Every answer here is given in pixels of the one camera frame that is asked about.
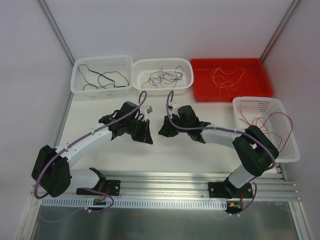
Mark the red plastic tray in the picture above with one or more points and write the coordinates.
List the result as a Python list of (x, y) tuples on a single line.
[(223, 79)]

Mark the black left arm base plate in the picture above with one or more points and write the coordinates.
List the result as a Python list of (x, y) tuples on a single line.
[(99, 187)]

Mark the aluminium corner post left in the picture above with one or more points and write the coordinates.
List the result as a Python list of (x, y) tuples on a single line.
[(56, 30)]

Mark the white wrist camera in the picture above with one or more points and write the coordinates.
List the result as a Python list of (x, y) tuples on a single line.
[(145, 110), (173, 106)]

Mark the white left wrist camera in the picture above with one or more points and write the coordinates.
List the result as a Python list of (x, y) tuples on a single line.
[(145, 110)]

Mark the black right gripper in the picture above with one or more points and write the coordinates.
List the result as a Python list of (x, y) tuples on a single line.
[(170, 125)]

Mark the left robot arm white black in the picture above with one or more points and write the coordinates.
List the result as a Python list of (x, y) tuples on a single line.
[(52, 169)]

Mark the aluminium corner post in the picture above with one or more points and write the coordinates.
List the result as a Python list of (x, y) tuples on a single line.
[(294, 4), (56, 30)]

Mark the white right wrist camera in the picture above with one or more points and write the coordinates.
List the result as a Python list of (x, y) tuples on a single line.
[(173, 106)]

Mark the white round-hole basket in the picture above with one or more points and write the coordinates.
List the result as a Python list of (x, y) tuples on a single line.
[(158, 76)]

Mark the white slotted cable duct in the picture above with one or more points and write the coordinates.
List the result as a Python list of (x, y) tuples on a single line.
[(135, 203)]

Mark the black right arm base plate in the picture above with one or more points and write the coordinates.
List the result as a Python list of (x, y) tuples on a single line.
[(217, 190)]

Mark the translucent white square-hole basket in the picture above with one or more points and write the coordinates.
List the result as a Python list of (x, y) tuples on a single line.
[(102, 75)]

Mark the white basket on right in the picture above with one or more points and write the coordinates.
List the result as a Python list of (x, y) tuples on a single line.
[(269, 115)]

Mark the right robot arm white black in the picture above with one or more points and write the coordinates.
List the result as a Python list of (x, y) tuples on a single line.
[(256, 152)]

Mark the aluminium corner post right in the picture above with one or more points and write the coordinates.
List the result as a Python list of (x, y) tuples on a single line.
[(294, 4)]

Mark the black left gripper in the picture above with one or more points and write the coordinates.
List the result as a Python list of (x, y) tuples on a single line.
[(144, 130)]

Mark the aluminium mounting rail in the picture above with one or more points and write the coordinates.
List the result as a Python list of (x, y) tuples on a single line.
[(194, 186)]

